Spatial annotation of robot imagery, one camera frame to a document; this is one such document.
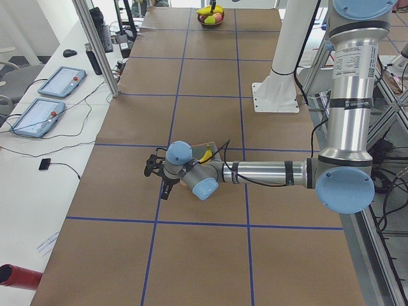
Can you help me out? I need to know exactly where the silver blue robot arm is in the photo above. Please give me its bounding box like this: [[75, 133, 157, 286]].
[[158, 1, 394, 214]]

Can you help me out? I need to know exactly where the brown wicker fruit basket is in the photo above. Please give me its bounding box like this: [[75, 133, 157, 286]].
[[196, 5, 224, 26]]

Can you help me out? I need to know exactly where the grey square plate orange rim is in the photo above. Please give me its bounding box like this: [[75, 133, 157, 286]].
[[180, 142, 223, 189]]

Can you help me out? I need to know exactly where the pink apple back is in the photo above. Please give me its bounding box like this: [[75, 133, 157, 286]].
[[212, 13, 223, 23]]

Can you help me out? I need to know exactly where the green pear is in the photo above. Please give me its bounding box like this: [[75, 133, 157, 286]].
[[204, 15, 216, 25]]

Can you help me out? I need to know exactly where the black keyboard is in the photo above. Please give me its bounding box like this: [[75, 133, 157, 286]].
[[96, 25, 113, 53]]

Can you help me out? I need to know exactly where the small black puck device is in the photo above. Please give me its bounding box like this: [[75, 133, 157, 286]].
[[38, 158, 51, 171]]

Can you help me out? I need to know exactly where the black water bottle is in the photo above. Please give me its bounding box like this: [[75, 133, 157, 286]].
[[84, 43, 102, 75]]

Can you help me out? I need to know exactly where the lower blue teach pendant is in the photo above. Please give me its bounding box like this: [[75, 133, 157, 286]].
[[10, 98, 66, 138]]

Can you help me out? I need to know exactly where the blue teach pendant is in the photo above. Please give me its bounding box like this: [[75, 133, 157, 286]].
[[37, 66, 87, 98], [10, 98, 66, 138]]

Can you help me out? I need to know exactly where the upper blue teach pendant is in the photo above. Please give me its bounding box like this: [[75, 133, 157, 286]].
[[37, 66, 87, 98]]

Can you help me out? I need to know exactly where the black computer mouse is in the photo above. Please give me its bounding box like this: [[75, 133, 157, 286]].
[[62, 49, 77, 58]]

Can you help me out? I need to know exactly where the red cylinder tube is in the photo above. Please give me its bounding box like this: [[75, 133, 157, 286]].
[[1, 264, 43, 291]]

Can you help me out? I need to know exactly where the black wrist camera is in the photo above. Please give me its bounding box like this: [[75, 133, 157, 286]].
[[144, 154, 165, 177]]

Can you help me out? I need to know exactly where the aluminium frame post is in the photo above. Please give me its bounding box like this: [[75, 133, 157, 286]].
[[72, 0, 119, 98]]

